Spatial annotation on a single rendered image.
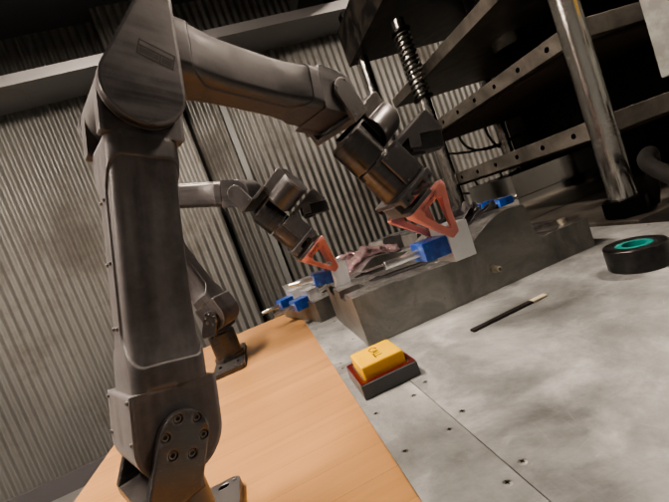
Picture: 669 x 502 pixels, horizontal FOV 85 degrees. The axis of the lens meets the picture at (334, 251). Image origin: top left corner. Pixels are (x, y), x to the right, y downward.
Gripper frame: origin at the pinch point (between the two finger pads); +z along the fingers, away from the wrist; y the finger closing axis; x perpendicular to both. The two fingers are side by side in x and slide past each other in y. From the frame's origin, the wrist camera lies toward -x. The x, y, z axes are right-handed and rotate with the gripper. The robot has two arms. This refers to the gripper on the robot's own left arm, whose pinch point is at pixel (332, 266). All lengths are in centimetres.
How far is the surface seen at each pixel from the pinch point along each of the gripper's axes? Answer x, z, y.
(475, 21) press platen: -100, -6, 33
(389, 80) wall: -161, -19, 192
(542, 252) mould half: -25.5, 27.4, -18.9
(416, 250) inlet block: -6.8, 3.3, -29.5
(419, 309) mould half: -2.0, 13.9, -18.9
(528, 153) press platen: -72, 34, 25
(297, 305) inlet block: 12.0, 1.5, 13.8
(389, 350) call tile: 7.0, 7.2, -32.9
